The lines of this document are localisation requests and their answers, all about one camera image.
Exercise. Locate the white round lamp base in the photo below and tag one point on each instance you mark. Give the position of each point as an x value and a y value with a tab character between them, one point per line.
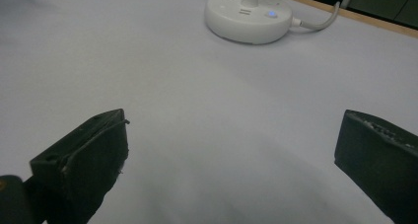
246	20

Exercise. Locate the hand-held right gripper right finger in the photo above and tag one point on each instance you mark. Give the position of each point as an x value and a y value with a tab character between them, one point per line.
378	158

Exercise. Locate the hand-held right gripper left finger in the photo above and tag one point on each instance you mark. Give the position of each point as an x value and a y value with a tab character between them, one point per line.
88	161

